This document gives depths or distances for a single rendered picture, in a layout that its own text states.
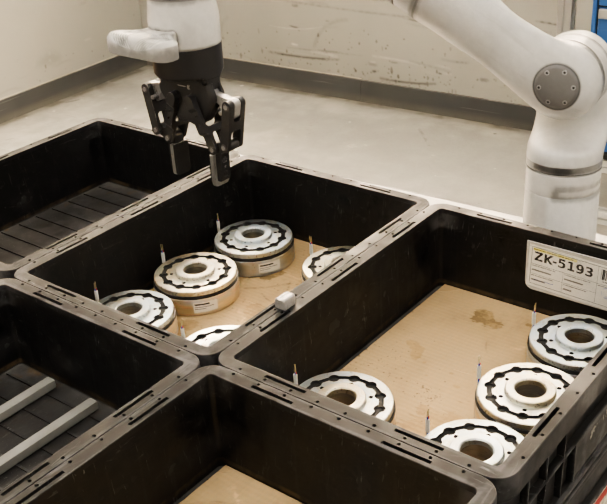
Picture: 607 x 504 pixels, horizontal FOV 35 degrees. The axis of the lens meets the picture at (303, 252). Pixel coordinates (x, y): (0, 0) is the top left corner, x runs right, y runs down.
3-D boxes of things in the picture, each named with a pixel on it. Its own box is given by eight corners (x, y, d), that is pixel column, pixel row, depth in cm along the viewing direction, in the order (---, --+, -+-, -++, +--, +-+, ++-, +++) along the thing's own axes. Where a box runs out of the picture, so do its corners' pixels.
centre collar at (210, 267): (194, 259, 121) (194, 254, 121) (224, 269, 118) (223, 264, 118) (166, 275, 117) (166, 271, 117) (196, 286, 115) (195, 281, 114)
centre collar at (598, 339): (570, 322, 103) (571, 317, 103) (612, 338, 100) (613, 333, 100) (545, 341, 100) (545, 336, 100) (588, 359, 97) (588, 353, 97)
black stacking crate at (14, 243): (110, 187, 155) (99, 119, 150) (251, 231, 138) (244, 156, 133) (-115, 294, 128) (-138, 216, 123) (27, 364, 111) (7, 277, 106)
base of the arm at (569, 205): (527, 264, 134) (534, 147, 126) (596, 273, 130) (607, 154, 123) (512, 294, 126) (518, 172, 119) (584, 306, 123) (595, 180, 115)
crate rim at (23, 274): (247, 168, 134) (246, 152, 133) (435, 218, 117) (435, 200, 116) (10, 293, 107) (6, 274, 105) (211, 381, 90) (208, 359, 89)
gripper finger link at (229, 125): (221, 100, 101) (213, 147, 104) (234, 108, 100) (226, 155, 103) (239, 93, 102) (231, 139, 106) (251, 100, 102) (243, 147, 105)
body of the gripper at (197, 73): (239, 32, 102) (246, 116, 107) (182, 22, 107) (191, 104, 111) (188, 49, 97) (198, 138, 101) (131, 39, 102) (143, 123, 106)
